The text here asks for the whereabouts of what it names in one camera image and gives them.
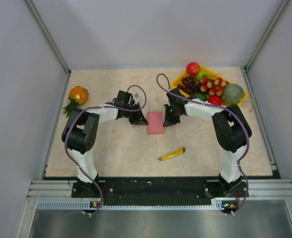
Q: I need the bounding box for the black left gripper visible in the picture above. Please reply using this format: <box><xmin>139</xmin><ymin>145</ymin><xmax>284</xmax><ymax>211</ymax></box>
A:
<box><xmin>124</xmin><ymin>103</ymin><xmax>148</xmax><ymax>125</ymax></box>

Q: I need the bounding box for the pink express box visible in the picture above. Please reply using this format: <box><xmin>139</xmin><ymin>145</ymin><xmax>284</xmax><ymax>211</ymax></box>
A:
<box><xmin>146</xmin><ymin>111</ymin><xmax>164</xmax><ymax>135</ymax></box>

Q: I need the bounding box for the yellow utility knife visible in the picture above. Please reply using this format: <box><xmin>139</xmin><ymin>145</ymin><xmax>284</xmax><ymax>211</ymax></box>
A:
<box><xmin>158</xmin><ymin>147</ymin><xmax>186</xmax><ymax>161</ymax></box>

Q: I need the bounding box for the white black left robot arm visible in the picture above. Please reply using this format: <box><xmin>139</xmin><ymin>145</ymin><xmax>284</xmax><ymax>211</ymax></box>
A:
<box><xmin>62</xmin><ymin>90</ymin><xmax>148</xmax><ymax>197</ymax></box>

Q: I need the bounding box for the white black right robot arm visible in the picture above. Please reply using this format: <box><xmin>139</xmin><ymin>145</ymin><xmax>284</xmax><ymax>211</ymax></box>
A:
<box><xmin>163</xmin><ymin>88</ymin><xmax>252</xmax><ymax>196</ymax></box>

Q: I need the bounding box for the yellow plastic tray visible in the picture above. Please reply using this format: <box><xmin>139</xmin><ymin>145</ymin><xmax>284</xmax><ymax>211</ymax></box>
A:
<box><xmin>170</xmin><ymin>62</ymin><xmax>248</xmax><ymax>106</ymax></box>

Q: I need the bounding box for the green lime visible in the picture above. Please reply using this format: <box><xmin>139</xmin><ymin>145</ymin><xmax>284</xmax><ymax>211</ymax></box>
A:
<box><xmin>188</xmin><ymin>92</ymin><xmax>207</xmax><ymax>102</ymax></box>

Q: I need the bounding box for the dark purple grape bunch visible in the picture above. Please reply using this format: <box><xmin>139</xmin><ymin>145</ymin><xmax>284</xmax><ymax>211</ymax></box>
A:
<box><xmin>177</xmin><ymin>75</ymin><xmax>201</xmax><ymax>95</ymax></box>

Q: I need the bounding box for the red tomato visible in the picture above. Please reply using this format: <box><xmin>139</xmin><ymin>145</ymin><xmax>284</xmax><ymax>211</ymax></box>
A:
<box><xmin>208</xmin><ymin>95</ymin><xmax>222</xmax><ymax>106</ymax></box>

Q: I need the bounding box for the red-yellow cherry bunch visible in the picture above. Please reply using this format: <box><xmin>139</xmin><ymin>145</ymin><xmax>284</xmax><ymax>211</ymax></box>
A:
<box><xmin>200</xmin><ymin>77</ymin><xmax>229</xmax><ymax>96</ymax></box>

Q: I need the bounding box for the red apple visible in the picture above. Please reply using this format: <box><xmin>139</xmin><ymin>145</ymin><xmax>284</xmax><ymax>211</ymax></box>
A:
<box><xmin>186</xmin><ymin>62</ymin><xmax>201</xmax><ymax>76</ymax></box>

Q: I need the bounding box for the green apple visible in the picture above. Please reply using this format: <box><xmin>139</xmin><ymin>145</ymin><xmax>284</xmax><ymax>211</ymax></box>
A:
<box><xmin>195</xmin><ymin>69</ymin><xmax>208</xmax><ymax>81</ymax></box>

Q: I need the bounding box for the orange toy pineapple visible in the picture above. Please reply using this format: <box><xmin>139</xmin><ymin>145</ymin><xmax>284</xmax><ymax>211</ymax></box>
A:
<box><xmin>62</xmin><ymin>86</ymin><xmax>89</xmax><ymax>117</ymax></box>

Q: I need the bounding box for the green netted melon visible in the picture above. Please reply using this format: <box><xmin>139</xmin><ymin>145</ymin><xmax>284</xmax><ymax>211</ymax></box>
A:
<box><xmin>221</xmin><ymin>84</ymin><xmax>244</xmax><ymax>105</ymax></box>

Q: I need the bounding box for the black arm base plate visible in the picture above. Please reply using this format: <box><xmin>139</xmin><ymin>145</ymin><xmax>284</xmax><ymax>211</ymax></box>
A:
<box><xmin>71</xmin><ymin>177</ymin><xmax>247</xmax><ymax>206</ymax></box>

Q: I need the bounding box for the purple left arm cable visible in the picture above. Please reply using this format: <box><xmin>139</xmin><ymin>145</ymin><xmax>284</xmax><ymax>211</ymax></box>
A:
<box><xmin>64</xmin><ymin>85</ymin><xmax>147</xmax><ymax>216</ymax></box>

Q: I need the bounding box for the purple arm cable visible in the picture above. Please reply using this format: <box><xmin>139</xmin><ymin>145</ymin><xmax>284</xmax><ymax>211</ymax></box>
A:
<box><xmin>156</xmin><ymin>73</ymin><xmax>250</xmax><ymax>216</ymax></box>
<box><xmin>64</xmin><ymin>85</ymin><xmax>147</xmax><ymax>216</ymax></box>

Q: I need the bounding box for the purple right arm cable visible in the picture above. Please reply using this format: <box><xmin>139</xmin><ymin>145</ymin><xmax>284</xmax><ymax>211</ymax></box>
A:
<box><xmin>156</xmin><ymin>73</ymin><xmax>250</xmax><ymax>216</ymax></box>

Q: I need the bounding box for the white slotted cable duct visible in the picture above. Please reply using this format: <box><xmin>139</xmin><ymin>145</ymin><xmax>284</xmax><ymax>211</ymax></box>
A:
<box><xmin>36</xmin><ymin>198</ymin><xmax>236</xmax><ymax>212</ymax></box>

